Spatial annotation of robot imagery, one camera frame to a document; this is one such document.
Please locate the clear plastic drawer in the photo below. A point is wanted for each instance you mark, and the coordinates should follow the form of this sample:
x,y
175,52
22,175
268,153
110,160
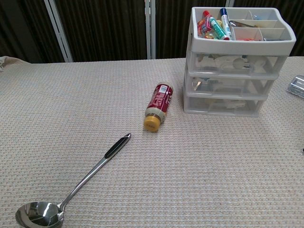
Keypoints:
x,y
213,69

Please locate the clear bottom drawer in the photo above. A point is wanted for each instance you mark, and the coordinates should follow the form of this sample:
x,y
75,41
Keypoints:
x,y
237,105

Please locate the clear middle drawer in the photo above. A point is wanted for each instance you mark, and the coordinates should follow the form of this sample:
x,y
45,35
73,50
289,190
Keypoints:
x,y
237,88

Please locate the white plastic drawer organizer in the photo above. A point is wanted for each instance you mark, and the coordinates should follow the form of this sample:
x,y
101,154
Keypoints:
x,y
240,46

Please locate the red sauce bottle yellow cap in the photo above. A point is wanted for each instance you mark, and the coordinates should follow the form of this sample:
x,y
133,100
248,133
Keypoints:
x,y
160,98

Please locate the beige woven tablecloth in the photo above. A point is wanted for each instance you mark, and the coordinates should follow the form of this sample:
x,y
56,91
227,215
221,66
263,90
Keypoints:
x,y
166,178

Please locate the stainless steel ladle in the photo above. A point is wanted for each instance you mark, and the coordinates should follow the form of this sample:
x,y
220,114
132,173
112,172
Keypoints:
x,y
83,179

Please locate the black folding screen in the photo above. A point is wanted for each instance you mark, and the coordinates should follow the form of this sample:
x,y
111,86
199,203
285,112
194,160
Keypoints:
x,y
102,28

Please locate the colourful candy bag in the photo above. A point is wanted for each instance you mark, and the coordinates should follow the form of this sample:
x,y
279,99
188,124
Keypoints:
x,y
203,27

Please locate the green marker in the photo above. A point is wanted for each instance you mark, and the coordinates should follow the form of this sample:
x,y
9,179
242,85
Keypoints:
x,y
216,28

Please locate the red capped marker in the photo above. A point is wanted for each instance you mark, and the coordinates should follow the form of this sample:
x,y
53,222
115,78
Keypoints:
x,y
206,13

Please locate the blue capped marker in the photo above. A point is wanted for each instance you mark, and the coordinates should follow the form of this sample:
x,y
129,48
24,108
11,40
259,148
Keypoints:
x,y
225,21

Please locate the clear plastic bottle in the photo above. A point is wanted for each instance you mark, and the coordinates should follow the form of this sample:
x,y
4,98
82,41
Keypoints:
x,y
297,86

